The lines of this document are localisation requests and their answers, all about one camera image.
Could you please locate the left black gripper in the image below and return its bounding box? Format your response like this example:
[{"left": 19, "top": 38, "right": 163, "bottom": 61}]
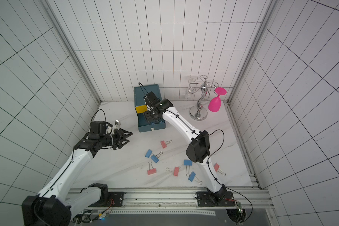
[{"left": 100, "top": 128, "right": 133, "bottom": 151}]

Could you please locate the teal drawer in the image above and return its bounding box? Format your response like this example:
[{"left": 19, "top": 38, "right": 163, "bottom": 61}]
[{"left": 137, "top": 113, "right": 166, "bottom": 132}]

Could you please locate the yellow top drawer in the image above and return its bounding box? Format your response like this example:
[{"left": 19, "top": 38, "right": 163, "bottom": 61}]
[{"left": 135, "top": 105, "right": 147, "bottom": 114}]

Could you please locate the blue clip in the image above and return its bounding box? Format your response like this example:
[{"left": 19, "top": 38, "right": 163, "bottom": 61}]
[
  {"left": 151, "top": 152, "right": 163, "bottom": 163},
  {"left": 188, "top": 171, "right": 203, "bottom": 185},
  {"left": 183, "top": 160, "right": 193, "bottom": 176},
  {"left": 145, "top": 149, "right": 153, "bottom": 158}
]

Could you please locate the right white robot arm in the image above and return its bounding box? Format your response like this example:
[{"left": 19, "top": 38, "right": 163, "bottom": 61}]
[{"left": 144, "top": 94, "right": 227, "bottom": 205}]

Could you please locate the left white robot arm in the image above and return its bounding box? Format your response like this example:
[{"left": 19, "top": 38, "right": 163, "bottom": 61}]
[{"left": 21, "top": 129, "right": 133, "bottom": 226}]

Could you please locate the teal drawer cabinet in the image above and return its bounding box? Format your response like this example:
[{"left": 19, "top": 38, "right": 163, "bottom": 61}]
[{"left": 133, "top": 84, "right": 164, "bottom": 133}]

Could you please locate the metal spoon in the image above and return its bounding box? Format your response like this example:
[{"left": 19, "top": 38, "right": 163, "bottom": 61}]
[{"left": 115, "top": 120, "right": 121, "bottom": 128}]

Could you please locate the clear wine glass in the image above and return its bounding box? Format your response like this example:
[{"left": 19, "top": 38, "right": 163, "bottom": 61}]
[{"left": 185, "top": 76, "right": 198, "bottom": 101}]

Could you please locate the chrome glass rack stand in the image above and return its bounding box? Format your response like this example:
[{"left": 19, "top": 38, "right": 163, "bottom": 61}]
[{"left": 190, "top": 75, "right": 219, "bottom": 121}]

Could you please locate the pink clip front left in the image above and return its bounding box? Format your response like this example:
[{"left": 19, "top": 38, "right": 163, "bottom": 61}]
[{"left": 147, "top": 162, "right": 157, "bottom": 175}]

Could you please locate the pink clip lower centre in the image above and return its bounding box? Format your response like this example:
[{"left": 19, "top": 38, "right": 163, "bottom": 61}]
[{"left": 165, "top": 167, "right": 180, "bottom": 177}]

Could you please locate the pink plastic wine glass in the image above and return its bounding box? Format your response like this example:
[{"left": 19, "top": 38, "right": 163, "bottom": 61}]
[{"left": 208, "top": 87, "right": 227, "bottom": 113}]

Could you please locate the pink clip far right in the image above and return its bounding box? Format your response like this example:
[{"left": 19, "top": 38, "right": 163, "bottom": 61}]
[{"left": 214, "top": 163, "right": 226, "bottom": 176}]

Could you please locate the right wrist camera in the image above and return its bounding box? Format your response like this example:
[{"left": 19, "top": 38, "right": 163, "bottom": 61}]
[{"left": 144, "top": 91, "right": 160, "bottom": 109}]

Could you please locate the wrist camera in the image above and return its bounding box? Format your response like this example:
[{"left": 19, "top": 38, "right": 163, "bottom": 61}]
[
  {"left": 90, "top": 121, "right": 113, "bottom": 136},
  {"left": 144, "top": 91, "right": 160, "bottom": 109}
]

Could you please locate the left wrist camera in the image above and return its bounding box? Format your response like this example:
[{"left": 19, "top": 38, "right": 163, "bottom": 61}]
[{"left": 90, "top": 121, "right": 113, "bottom": 136}]

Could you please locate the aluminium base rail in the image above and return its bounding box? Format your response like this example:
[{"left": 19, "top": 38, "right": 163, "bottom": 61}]
[{"left": 86, "top": 187, "right": 274, "bottom": 216}]

